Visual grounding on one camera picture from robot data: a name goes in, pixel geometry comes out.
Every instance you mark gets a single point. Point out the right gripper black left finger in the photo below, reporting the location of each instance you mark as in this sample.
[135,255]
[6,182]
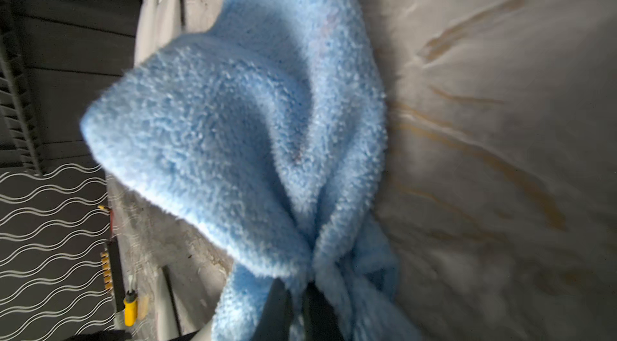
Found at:
[277,315]

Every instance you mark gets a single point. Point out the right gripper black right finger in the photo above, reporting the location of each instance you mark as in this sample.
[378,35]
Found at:
[320,320]

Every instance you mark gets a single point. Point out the blue microfiber cloth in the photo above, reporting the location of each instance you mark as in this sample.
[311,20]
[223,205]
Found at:
[268,134]

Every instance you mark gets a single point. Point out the white tube black cap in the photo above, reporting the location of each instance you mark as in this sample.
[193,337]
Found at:
[145,41]

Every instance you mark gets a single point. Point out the white tube green cap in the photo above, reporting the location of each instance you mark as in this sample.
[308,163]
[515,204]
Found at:
[169,21]

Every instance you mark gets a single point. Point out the white tube orange cap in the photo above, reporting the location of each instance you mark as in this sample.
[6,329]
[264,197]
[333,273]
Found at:
[166,317]

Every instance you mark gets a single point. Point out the yellow marker pen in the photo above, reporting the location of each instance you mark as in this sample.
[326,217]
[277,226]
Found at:
[131,308]

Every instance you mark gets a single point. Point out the black battery pack card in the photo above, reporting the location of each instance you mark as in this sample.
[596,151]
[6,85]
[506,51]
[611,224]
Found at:
[111,265]

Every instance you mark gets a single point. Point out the black toolbox yellow latch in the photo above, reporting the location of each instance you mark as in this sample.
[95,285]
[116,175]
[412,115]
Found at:
[58,56]

